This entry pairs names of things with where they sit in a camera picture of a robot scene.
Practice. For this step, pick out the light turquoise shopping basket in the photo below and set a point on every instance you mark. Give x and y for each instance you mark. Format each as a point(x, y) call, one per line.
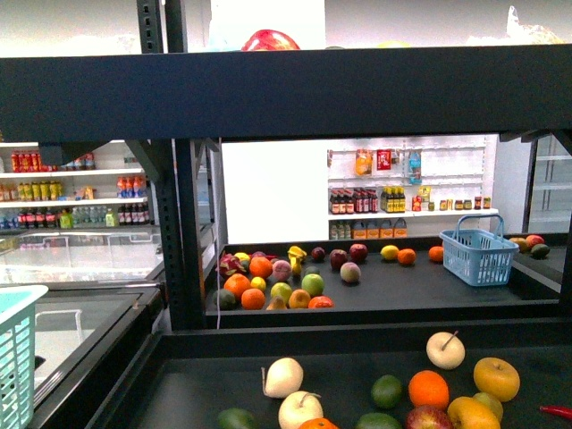
point(18, 353)

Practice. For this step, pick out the far yellow lemon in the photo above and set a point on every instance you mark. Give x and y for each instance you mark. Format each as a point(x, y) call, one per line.
point(389, 253)

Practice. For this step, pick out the white goods shelf right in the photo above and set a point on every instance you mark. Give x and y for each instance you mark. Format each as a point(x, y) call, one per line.
point(408, 187)

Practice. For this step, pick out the black metal fruit shelf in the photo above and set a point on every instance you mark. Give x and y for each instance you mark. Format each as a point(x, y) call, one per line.
point(186, 378)

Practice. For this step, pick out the white drinks shelf left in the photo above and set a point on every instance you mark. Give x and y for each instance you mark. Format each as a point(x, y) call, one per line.
point(105, 188)

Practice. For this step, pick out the yellow banana bunch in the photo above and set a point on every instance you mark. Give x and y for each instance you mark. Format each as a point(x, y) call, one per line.
point(297, 257)

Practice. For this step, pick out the far green apple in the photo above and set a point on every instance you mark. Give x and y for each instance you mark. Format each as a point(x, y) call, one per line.
point(313, 284)

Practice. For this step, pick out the pink dragon fruit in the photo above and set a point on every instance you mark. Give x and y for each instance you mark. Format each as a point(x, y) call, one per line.
point(228, 265)

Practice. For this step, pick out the far peach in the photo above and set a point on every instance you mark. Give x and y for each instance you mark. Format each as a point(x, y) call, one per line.
point(350, 273)

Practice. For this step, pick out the large red apple top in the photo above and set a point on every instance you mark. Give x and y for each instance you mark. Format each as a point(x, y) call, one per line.
point(269, 40)

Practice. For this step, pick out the small blue basket far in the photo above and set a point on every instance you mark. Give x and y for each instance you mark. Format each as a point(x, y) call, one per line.
point(477, 257)

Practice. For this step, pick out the glass freezer chest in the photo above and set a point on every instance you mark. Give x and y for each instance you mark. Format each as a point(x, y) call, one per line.
point(94, 278)

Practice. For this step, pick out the green avocado upper centre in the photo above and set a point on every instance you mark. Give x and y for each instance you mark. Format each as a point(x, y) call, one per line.
point(386, 391)

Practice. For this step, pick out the white pear with stem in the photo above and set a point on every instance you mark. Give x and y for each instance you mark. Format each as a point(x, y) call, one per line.
point(445, 350)

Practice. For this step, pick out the dark green avocado left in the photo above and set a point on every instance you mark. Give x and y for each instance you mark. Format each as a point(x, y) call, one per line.
point(236, 418)

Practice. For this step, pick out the large orange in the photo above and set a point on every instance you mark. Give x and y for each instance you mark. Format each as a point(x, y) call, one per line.
point(318, 423)

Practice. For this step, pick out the green avocado lower centre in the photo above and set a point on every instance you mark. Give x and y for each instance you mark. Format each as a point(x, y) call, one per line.
point(377, 420)

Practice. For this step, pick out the small orange mandarin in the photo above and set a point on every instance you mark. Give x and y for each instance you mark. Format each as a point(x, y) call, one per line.
point(428, 388)

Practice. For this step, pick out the red yellow apple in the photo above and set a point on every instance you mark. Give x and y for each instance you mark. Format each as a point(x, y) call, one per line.
point(427, 417)

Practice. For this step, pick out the golden yellow apple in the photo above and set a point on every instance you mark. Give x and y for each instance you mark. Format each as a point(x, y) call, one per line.
point(497, 377)

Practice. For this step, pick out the small green yellow fruit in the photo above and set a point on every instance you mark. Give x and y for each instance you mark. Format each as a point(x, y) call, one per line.
point(491, 403)

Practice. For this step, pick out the red chili pepper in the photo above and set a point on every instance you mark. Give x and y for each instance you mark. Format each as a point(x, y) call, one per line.
point(559, 411)

